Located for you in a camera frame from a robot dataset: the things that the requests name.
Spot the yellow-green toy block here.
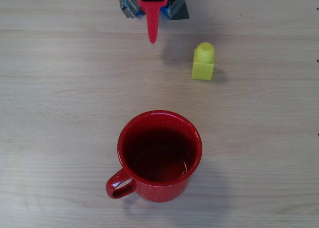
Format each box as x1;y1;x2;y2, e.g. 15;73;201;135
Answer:
191;42;216;81

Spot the red speckled enamel mug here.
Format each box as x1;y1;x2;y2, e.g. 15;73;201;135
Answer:
105;110;203;203

